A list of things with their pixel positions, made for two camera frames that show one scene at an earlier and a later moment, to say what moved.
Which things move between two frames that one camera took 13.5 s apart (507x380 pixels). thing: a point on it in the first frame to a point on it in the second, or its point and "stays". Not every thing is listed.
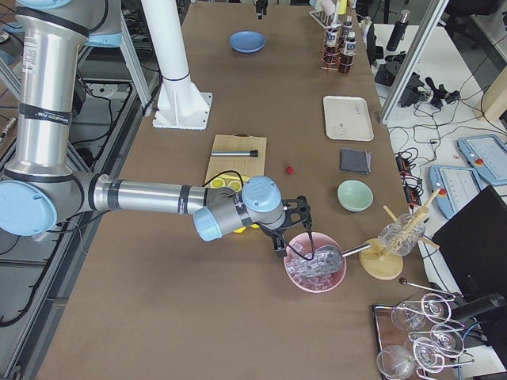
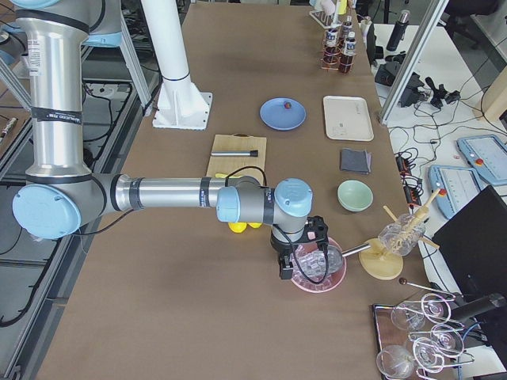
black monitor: x=472 y=245 stays
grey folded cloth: x=355 y=161 stays
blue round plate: x=247 y=41 to x=273 y=114
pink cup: x=328 y=7 stays
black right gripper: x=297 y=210 to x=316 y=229
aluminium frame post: x=407 y=72 stays
